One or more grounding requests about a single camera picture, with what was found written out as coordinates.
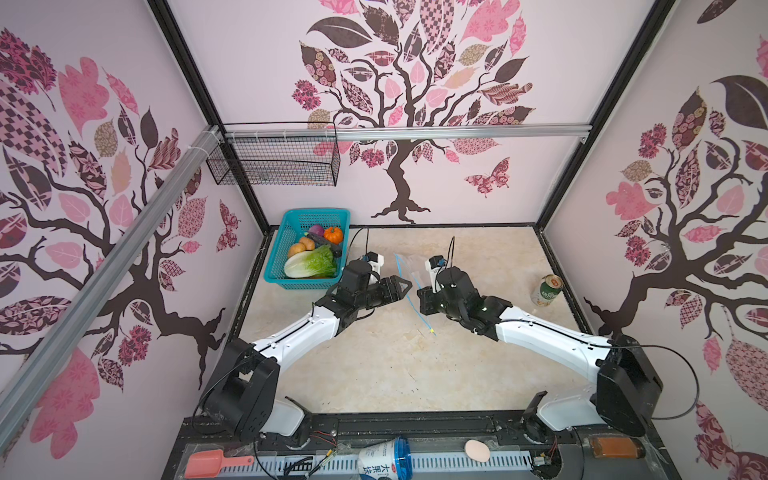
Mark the white cable tray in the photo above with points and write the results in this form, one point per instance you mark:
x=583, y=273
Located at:
x=445, y=465

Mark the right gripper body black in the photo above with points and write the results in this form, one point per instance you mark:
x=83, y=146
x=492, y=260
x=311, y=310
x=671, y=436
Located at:
x=436, y=303

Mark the black wire basket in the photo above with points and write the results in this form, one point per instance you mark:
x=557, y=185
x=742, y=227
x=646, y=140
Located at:
x=277, y=154

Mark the aluminium rail left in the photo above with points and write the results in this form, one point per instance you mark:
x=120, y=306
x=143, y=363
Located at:
x=31, y=381

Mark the aluminium rail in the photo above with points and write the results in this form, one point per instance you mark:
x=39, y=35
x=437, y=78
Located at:
x=408, y=132
x=31, y=381

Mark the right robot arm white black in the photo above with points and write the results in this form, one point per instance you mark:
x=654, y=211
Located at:
x=622, y=389

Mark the aluminium rail back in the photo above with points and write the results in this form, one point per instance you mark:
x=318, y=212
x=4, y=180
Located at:
x=408, y=132

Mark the white blue yogurt cup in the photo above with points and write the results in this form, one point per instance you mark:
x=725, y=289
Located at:
x=390, y=460

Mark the green lettuce cabbage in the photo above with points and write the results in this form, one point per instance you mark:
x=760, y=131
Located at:
x=315, y=263

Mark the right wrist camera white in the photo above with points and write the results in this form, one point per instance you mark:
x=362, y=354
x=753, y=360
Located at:
x=435, y=265

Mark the green drink can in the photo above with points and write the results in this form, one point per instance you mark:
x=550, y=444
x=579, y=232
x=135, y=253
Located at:
x=547, y=290

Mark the teal plastic basket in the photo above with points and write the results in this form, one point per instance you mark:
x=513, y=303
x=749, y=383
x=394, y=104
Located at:
x=294, y=226

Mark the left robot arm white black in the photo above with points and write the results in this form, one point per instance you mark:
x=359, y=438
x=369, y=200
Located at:
x=241, y=396

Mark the dark eggplant green stem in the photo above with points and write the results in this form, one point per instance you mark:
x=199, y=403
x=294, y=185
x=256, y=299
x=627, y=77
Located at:
x=321, y=241

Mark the yellow potato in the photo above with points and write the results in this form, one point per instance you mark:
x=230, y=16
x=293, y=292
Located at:
x=295, y=249

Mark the orange pumpkin toy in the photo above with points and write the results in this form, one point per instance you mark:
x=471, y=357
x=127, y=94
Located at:
x=334, y=235

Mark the purple onion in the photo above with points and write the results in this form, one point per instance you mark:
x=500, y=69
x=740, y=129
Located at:
x=316, y=230

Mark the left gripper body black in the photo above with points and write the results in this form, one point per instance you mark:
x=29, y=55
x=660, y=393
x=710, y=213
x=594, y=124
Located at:
x=370, y=298

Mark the red plastic scoop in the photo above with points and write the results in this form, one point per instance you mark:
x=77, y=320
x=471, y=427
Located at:
x=208, y=464

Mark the clear zip bag blue zipper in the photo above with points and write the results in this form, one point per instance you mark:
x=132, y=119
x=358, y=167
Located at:
x=414, y=268

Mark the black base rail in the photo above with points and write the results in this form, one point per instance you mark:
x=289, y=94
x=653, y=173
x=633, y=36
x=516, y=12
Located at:
x=565, y=455

